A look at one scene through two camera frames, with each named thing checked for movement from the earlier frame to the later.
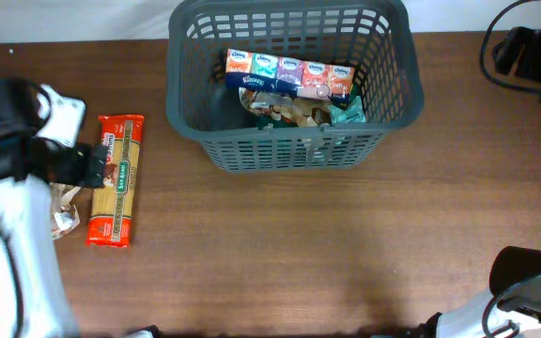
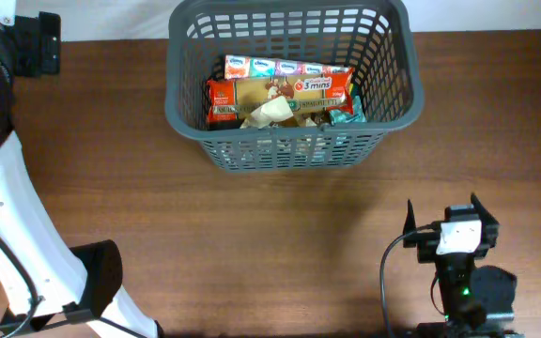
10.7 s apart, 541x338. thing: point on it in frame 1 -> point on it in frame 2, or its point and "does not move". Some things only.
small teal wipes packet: [353, 114] does not move
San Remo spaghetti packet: [115, 207] -> [229, 100]
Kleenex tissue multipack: [315, 80] does not move
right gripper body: [538, 61] -> [426, 248]
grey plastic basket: [292, 86] does not move
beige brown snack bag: [65, 215] -> [275, 110]
